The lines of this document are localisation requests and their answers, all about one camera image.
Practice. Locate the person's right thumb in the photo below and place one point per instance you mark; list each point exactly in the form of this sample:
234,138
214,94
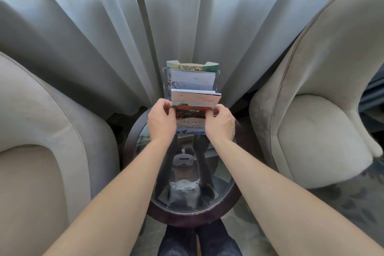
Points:
210,114

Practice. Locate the person's left hand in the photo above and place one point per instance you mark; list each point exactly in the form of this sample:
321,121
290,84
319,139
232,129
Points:
160,125

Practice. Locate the person's leg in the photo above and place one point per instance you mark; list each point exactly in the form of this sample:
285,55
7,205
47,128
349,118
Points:
177,242
219,242

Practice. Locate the red building postcard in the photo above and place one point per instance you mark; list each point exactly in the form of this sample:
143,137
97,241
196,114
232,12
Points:
192,110

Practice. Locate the round glass-top wooden side table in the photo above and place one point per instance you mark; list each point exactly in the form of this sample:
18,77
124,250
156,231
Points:
192,204

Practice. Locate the person's left leg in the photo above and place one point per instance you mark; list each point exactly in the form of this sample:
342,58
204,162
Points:
177,242

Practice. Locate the person's right hand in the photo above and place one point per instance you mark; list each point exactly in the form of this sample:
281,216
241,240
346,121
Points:
220,126

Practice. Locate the green patterned card sleeve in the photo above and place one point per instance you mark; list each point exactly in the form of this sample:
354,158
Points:
192,66

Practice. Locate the white and orange postcard stack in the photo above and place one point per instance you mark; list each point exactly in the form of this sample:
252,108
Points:
195,96

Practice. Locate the sheer white curtain panel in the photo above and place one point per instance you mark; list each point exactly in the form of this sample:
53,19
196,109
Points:
240,24
75,33

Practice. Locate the person's right leg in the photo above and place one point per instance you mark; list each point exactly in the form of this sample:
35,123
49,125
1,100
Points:
219,242

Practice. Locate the person's left forearm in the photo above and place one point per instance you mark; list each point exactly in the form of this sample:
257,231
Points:
120,192

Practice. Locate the beige upholstered armchair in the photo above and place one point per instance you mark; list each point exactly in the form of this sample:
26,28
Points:
33,156
321,114

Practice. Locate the person's right forearm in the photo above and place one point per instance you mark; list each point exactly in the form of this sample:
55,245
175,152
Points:
276,195

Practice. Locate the person's left thumb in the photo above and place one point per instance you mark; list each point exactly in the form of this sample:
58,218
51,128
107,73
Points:
172,114

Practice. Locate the clear acrylic card holder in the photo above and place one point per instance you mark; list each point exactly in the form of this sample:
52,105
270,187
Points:
164,84

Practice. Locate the pale blue white card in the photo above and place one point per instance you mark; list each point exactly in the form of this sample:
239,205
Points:
192,80

